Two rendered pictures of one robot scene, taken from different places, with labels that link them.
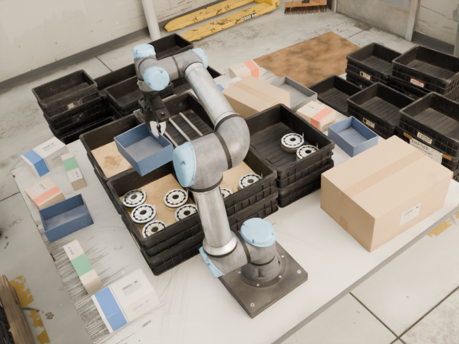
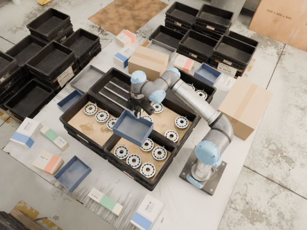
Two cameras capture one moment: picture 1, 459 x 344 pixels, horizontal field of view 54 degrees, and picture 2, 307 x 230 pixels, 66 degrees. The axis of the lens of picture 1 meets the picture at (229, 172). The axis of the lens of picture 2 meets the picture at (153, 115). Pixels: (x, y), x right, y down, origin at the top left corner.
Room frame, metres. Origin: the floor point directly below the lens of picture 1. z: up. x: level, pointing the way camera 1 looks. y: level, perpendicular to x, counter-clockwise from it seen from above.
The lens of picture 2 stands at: (0.76, 0.60, 2.39)
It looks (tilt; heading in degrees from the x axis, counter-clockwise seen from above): 59 degrees down; 325
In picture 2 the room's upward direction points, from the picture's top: 5 degrees clockwise
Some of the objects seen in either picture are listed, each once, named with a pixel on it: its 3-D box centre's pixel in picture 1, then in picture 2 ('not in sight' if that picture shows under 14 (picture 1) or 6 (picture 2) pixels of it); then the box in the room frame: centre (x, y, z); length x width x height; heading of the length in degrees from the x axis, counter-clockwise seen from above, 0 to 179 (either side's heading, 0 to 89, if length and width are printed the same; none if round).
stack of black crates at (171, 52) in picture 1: (168, 72); (55, 36); (3.29, 0.37, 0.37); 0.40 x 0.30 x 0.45; 119
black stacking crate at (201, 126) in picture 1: (182, 129); (121, 94); (1.80, 0.20, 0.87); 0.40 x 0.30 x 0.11; 25
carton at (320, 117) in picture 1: (315, 117); (182, 65); (1.91, -0.49, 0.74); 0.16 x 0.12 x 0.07; 36
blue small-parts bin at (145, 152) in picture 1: (144, 147); (133, 128); (1.38, 0.31, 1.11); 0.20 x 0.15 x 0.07; 30
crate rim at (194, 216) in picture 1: (157, 195); (140, 148); (1.31, 0.30, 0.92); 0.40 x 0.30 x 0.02; 25
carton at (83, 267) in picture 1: (82, 265); (105, 201); (1.17, 0.64, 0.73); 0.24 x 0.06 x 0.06; 29
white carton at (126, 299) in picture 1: (126, 299); (146, 213); (0.96, 0.45, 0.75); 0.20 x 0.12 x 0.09; 117
